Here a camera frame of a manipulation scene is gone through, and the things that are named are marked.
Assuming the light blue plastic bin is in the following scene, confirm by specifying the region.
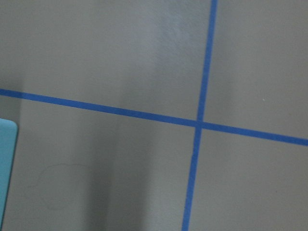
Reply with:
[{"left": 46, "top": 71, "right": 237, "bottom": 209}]
[{"left": 0, "top": 118, "right": 18, "bottom": 229}]

